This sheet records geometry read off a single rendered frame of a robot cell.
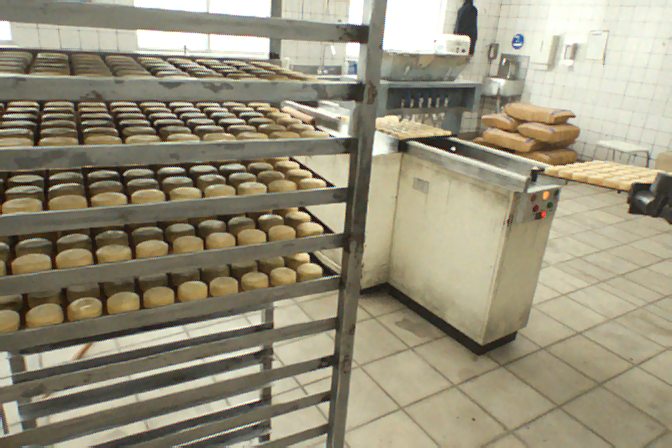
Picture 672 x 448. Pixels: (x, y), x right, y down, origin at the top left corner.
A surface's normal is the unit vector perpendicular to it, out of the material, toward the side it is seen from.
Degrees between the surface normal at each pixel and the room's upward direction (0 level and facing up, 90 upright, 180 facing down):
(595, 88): 90
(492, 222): 90
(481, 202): 90
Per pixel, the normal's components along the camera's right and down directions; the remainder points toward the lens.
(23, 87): 0.45, 0.36
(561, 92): -0.84, 0.14
